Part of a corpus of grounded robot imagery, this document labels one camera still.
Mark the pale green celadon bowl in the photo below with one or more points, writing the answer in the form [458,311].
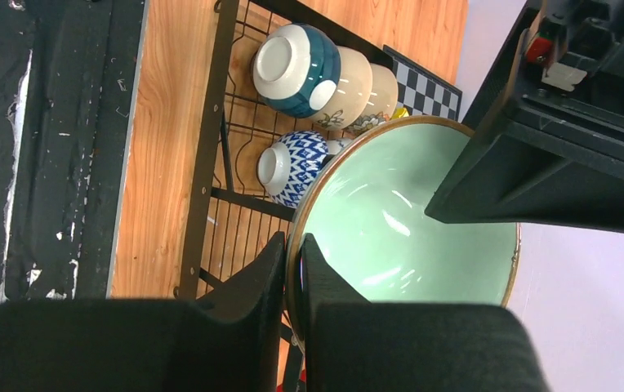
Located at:
[366,211]

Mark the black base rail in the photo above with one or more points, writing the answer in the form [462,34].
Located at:
[69,74]

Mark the black and white chessboard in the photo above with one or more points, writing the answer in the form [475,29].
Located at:
[422,92]

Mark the beige floral bowl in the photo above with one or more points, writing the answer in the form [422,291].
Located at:
[381,103]
[351,95]

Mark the red toy window brick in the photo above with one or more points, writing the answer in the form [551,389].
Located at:
[300,385]

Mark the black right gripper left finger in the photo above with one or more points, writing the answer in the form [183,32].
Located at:
[226,340]

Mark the teal white dotted bowl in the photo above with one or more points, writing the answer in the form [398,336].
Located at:
[296,70]

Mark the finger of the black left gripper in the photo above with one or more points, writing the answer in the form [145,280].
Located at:
[536,162]

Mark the blue white geometric bowl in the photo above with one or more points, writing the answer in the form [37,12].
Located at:
[290,165]

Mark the black wire dish rack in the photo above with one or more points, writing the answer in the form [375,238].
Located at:
[230,216]

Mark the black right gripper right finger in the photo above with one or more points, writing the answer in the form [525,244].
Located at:
[352,344]

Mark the beige floral bowl lower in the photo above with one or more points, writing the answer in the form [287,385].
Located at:
[351,95]

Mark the yellow owl toy block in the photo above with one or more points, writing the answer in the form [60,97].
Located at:
[401,112]

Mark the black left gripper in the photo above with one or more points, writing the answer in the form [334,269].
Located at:
[579,48]

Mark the beige floral bowl upper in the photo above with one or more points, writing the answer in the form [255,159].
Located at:
[381,103]

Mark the white blue rose bowl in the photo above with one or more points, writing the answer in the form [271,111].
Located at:
[335,146]

